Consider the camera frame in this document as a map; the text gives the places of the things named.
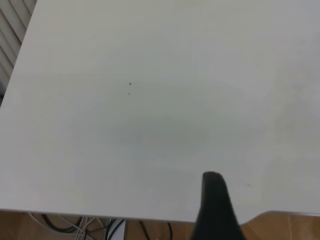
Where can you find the white ribbed panel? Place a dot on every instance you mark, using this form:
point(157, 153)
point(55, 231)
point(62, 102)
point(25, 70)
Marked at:
point(10, 30)

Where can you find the white table leg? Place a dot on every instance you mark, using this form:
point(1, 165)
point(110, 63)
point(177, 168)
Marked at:
point(122, 232)

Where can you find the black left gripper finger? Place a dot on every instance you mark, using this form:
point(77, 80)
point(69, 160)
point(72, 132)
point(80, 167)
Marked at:
point(216, 212)

